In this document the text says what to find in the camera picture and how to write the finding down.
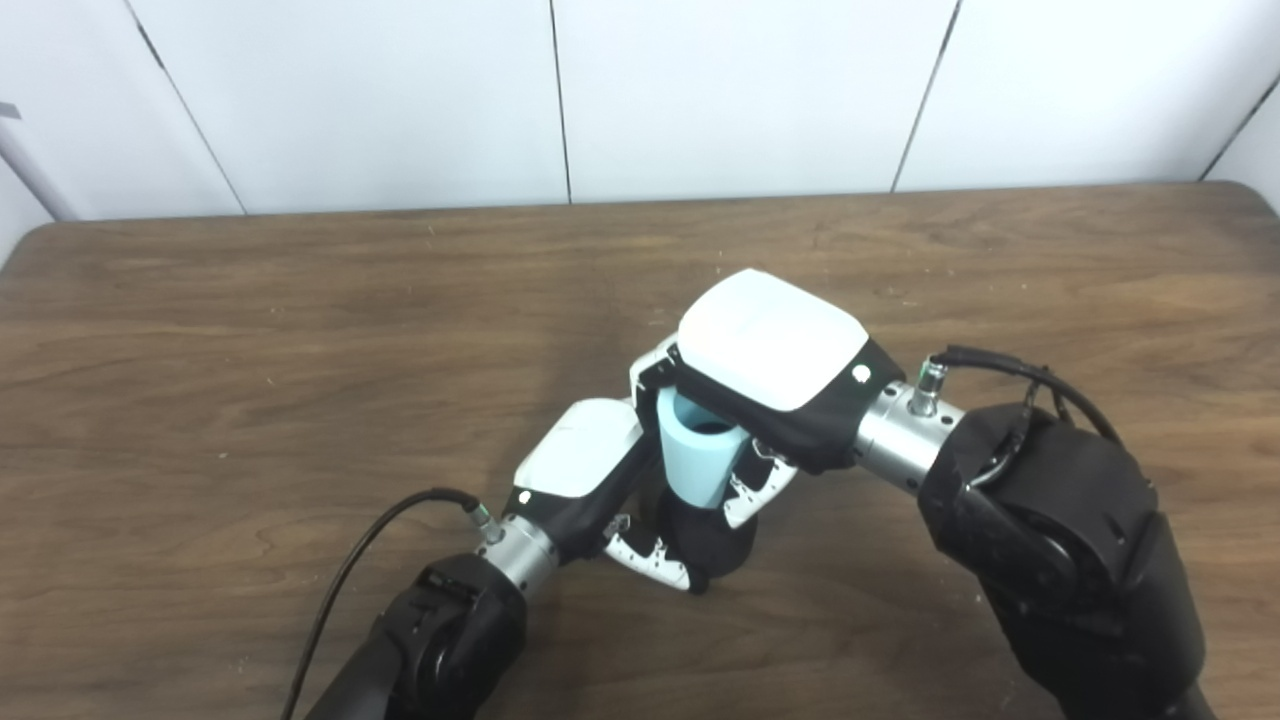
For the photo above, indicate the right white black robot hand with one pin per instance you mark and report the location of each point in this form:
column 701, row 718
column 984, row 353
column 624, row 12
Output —
column 770, row 340

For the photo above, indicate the black flared nozzle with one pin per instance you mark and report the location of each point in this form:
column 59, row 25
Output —
column 715, row 545

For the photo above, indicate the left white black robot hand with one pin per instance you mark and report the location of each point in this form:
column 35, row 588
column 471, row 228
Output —
column 580, row 450

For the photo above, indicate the light blue cylinder cup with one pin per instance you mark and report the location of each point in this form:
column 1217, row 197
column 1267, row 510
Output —
column 700, row 465

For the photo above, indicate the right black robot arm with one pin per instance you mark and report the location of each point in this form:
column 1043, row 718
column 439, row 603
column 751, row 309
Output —
column 1070, row 540

